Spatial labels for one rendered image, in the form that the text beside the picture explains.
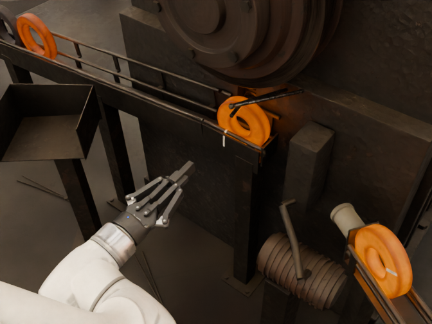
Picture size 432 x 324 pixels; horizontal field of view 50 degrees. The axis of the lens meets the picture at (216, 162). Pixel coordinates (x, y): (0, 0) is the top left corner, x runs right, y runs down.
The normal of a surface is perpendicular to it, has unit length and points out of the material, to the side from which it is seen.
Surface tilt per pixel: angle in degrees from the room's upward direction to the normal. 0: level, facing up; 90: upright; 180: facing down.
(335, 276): 5
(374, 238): 90
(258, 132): 90
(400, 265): 40
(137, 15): 0
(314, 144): 0
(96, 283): 13
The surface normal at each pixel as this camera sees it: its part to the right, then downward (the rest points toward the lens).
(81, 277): 0.09, -0.48
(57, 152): -0.11, -0.70
